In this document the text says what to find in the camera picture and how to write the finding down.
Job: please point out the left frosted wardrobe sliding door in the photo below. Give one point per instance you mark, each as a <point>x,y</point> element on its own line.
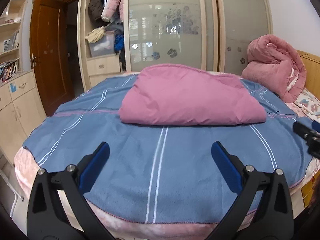
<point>165,31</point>

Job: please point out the frosted wardrobe sliding door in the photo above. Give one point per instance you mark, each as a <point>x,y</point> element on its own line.
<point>240,22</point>
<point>165,31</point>

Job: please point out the pink and white padded jacket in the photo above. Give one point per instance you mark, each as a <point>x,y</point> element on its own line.
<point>178,95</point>

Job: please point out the beige low cabinet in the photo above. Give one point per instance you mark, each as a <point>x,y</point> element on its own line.
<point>21,112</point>

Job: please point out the right frosted wardrobe sliding door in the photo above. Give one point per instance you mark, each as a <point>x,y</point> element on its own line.
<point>240,22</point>

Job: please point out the beige bookshelf with books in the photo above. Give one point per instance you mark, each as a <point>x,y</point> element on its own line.
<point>11,38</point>

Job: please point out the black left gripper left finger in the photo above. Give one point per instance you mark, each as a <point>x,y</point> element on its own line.
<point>57,206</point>

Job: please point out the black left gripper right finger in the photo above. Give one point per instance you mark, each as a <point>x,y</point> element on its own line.
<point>262,208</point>

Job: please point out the hanging pink puffer jacket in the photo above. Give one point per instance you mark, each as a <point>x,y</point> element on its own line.
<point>110,8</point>

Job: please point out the cream folded cloth in wardrobe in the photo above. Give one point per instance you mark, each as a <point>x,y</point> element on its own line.
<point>95,35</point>

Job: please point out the beige wardrobe drawer unit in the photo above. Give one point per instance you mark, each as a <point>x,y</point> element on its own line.
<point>97,58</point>

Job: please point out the rolled pink quilt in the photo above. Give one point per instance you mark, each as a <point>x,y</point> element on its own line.
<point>276,65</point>

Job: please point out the wooden headboard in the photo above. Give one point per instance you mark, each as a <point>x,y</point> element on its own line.
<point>312,64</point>

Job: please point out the hanging dark brown jacket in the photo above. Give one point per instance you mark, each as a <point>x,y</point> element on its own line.
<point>95,9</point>

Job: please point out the blue plaid bed blanket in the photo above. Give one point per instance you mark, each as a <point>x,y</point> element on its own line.
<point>155,154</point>

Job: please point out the clear plastic storage box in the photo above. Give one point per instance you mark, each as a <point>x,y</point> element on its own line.
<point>104,46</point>

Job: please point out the brown wooden door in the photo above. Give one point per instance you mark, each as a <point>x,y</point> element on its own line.
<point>48,54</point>

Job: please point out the blue garment in wardrobe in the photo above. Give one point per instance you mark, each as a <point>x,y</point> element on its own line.
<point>118,43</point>

